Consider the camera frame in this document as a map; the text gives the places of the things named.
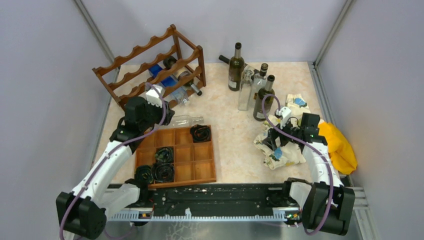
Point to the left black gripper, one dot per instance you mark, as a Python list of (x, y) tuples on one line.
[(169, 113)]

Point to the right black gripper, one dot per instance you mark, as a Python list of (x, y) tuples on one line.
[(273, 133)]

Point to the blue square glass bottle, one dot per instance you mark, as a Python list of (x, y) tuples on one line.
[(179, 95)]

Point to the dark wine bottle beige label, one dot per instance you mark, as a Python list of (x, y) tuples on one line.
[(169, 62)]

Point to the wooden compartment tray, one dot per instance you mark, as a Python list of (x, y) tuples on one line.
[(194, 163)]

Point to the dark wine bottle grey label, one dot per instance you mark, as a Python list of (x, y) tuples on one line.
[(236, 67)]

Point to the clear glass bottle front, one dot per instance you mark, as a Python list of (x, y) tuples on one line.
[(181, 121)]

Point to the clear glass bottle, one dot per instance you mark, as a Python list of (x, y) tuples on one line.
[(181, 121), (245, 90)]

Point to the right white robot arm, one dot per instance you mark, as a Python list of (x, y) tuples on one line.
[(319, 172)]

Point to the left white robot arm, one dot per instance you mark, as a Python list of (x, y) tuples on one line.
[(85, 210)]

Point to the dark green wine bottle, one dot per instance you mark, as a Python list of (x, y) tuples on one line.
[(263, 105)]

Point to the clear glass bottle back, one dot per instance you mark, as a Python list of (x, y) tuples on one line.
[(245, 90)]

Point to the dinosaur print white cloth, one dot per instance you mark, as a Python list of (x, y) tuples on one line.
[(289, 154)]

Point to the rolled tie orange pattern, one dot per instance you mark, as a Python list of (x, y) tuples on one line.
[(200, 133)]

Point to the rolled dark blue tie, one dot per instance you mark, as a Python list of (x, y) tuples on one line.
[(163, 172)]

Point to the rolled dark green tie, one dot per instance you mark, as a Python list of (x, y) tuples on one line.
[(144, 173)]

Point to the yellow cloth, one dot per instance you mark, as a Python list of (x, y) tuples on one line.
[(341, 153)]

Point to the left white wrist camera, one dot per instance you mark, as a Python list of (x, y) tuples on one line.
[(154, 95)]

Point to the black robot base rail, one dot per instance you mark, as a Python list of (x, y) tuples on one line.
[(291, 203)]

